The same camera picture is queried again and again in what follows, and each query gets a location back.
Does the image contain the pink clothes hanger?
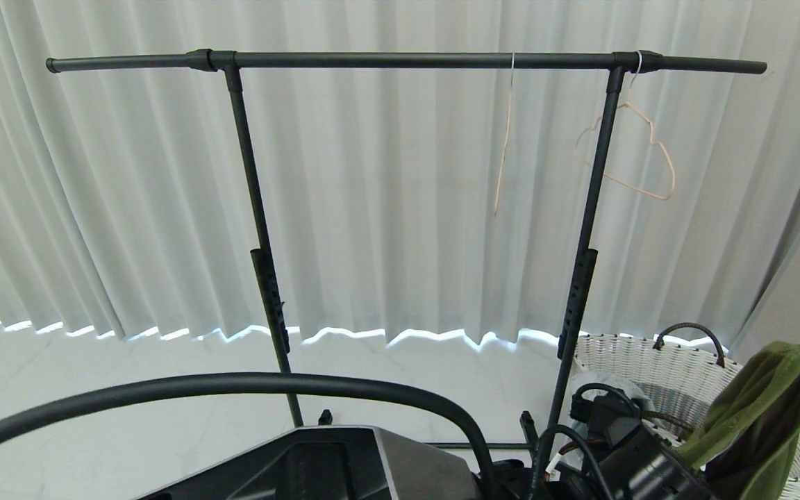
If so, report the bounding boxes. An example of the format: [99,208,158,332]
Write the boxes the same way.
[494,53,516,217]
[574,51,676,202]

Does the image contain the green printed shirt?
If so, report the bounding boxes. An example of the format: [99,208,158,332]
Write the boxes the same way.
[678,340,800,500]

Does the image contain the black clothes rack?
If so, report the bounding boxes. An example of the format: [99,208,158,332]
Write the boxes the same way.
[46,49,767,452]

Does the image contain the white laundry basket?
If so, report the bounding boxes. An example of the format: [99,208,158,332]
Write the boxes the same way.
[572,322,800,500]

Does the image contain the white curtain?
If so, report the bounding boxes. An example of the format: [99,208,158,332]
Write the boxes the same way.
[0,0,800,348]

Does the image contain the pale grey shorts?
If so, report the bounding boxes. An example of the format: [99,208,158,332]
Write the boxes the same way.
[576,378,656,435]

